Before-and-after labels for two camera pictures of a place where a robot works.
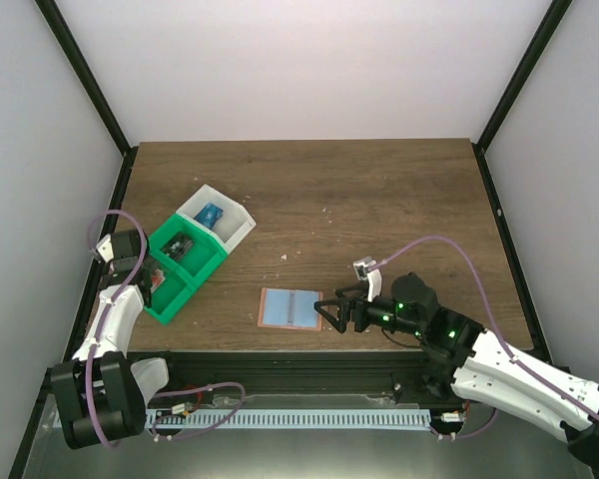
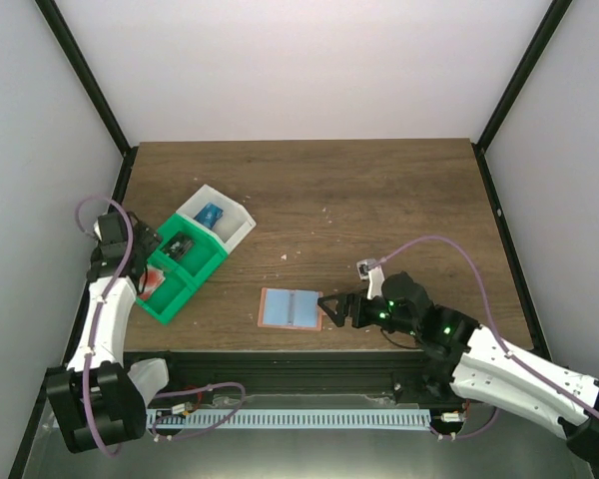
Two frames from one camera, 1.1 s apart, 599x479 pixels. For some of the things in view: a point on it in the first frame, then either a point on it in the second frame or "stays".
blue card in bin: x=209 y=215 stays
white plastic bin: x=219 y=216 stays
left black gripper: x=150 y=267 → x=151 y=239
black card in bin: x=178 y=245 stays
